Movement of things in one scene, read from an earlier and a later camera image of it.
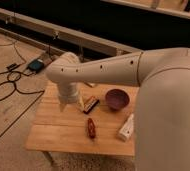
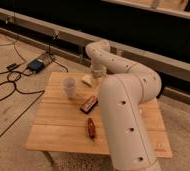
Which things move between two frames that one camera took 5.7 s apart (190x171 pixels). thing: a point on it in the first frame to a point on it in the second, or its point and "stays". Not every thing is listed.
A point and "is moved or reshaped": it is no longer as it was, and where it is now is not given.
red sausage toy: (91, 128) stays
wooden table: (102, 121) stays
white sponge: (81, 102) is moved or reshaped
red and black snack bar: (90, 104) stays
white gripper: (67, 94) to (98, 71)
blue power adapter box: (36, 65) stays
